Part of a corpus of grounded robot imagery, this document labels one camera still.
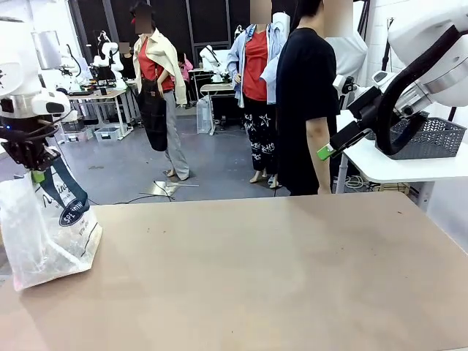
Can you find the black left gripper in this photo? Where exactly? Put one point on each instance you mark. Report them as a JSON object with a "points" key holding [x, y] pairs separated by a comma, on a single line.
{"points": [[25, 153]]}

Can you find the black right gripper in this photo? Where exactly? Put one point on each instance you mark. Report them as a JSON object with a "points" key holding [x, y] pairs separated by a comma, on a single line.
{"points": [[365, 106]]}

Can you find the grey plastic basket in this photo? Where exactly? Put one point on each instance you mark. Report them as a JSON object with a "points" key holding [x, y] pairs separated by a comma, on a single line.
{"points": [[438, 139]]}

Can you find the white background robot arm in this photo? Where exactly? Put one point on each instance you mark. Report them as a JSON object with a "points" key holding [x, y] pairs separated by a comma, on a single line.
{"points": [[117, 60], [73, 64], [208, 55]]}

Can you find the person's right forearm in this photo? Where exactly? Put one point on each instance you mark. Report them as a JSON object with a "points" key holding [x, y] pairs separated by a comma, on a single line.
{"points": [[323, 173]]}

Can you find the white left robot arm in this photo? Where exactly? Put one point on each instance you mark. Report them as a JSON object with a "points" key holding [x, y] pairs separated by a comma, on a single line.
{"points": [[14, 55]]}

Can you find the person's right hand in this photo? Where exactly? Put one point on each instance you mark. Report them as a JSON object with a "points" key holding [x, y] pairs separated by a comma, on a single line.
{"points": [[324, 189]]}

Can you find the grey storage crate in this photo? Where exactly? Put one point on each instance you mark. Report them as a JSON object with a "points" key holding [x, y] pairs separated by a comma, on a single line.
{"points": [[73, 125]]}

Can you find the white side table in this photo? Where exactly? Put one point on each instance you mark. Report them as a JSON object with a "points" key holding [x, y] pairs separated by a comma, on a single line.
{"points": [[402, 170]]}

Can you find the person in black t-shirt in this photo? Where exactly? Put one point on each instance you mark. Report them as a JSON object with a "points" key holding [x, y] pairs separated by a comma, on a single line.
{"points": [[303, 73]]}

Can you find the figure in white shirt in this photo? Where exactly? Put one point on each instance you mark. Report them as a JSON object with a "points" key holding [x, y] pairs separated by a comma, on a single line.
{"points": [[351, 58]]}

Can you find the clear plastic storage box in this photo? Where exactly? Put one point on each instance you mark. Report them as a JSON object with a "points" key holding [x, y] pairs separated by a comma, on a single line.
{"points": [[108, 134]]}

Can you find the wooden top work table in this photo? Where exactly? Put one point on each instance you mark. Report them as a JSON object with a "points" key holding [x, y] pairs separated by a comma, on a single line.
{"points": [[106, 94]]}

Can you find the black slanted stand pole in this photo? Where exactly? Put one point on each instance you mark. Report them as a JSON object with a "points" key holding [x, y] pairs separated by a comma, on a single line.
{"points": [[452, 113]]}

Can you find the mannequin with blue shirt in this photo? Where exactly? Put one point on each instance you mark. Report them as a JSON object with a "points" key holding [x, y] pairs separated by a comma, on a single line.
{"points": [[254, 69]]}

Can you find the black leaning poles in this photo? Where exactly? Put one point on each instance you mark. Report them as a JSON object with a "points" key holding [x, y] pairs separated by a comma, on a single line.
{"points": [[363, 18]]}

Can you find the grey board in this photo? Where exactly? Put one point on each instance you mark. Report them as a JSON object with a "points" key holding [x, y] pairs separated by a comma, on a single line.
{"points": [[45, 49]]}

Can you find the small beige top table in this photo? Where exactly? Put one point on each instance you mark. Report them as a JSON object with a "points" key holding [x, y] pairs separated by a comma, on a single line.
{"points": [[219, 87]]}

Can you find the seated person in dark clothes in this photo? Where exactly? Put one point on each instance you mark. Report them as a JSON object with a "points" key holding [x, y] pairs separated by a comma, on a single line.
{"points": [[128, 64]]}

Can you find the clear plastic container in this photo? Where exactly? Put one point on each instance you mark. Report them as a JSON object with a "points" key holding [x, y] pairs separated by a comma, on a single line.
{"points": [[204, 117]]}

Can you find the seated person in pink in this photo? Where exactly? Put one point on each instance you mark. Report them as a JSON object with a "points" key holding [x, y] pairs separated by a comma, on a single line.
{"points": [[186, 69]]}

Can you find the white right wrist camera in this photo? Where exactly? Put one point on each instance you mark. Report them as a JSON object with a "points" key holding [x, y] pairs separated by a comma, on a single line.
{"points": [[340, 82]]}

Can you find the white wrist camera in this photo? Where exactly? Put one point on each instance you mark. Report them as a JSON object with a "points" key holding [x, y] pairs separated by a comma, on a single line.
{"points": [[340, 82], [71, 115]]}

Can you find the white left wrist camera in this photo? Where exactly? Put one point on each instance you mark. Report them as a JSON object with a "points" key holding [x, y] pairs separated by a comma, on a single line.
{"points": [[71, 115]]}

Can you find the black camera tripod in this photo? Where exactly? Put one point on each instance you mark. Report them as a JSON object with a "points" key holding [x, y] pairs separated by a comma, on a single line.
{"points": [[386, 51]]}

